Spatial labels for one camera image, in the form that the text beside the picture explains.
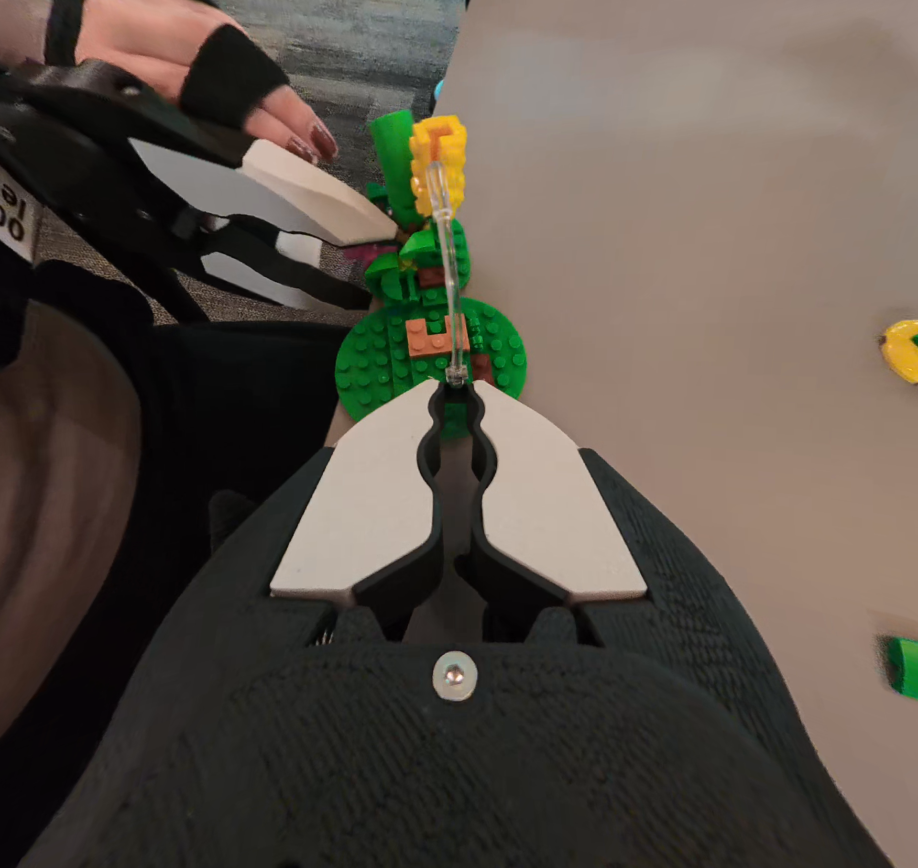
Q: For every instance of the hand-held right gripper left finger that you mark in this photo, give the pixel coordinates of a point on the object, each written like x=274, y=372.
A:
x=358, y=516

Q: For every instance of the clear curved toy tube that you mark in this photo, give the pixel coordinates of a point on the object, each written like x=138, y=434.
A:
x=448, y=272

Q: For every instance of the person's black trousers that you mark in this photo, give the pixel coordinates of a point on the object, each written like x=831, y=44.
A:
x=237, y=394

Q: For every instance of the person's grey sweater torso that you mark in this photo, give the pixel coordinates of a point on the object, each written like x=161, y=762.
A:
x=57, y=488

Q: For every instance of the dark green toy stem piece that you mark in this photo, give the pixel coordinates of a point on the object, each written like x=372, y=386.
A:
x=456, y=389

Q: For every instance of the person's left hand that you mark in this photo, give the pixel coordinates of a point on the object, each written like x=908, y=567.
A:
x=150, y=43

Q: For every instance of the toy brick plant model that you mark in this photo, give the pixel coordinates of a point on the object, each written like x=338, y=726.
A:
x=430, y=294

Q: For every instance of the green toy tile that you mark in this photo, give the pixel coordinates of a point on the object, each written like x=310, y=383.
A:
x=905, y=667

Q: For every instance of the small yellow green toy model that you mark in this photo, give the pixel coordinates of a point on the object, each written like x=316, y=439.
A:
x=902, y=351

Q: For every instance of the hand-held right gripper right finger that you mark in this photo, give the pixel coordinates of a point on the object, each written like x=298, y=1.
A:
x=559, y=524

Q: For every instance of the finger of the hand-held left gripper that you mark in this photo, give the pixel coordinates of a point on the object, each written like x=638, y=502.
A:
x=287, y=276
x=287, y=197

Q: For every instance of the person's left forearm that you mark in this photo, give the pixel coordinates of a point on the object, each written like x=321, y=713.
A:
x=21, y=25

